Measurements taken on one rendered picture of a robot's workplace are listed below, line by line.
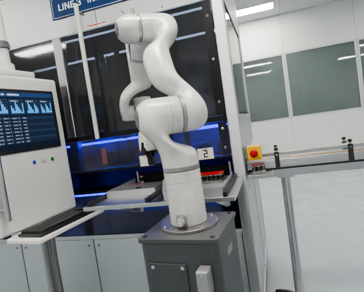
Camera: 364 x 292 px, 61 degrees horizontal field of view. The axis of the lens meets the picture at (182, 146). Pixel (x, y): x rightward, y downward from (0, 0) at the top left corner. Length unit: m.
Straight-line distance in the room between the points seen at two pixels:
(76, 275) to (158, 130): 1.47
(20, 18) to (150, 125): 1.48
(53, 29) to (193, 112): 1.31
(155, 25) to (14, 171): 0.96
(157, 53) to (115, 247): 1.27
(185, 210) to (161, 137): 0.24
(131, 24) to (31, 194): 0.99
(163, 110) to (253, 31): 5.54
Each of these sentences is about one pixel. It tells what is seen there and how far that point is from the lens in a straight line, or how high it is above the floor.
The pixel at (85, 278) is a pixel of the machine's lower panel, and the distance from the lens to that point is 2.20.
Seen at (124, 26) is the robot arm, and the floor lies 1.56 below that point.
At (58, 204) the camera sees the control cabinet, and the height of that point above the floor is 0.86.
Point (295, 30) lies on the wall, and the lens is 6.40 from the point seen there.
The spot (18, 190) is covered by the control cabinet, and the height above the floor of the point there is 0.99.
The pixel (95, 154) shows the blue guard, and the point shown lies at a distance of 1.91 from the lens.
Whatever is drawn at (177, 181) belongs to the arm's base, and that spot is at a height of 1.02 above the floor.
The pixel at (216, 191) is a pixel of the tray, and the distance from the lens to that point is 1.30.
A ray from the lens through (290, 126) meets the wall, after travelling 6.23.
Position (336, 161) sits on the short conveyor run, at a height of 0.89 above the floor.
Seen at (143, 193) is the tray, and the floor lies 0.89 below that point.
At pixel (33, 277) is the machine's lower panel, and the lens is 2.44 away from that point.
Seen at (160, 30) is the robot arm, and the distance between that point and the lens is 1.19.
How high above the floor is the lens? 1.19
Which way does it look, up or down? 4 degrees down
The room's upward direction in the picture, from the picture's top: 8 degrees counter-clockwise
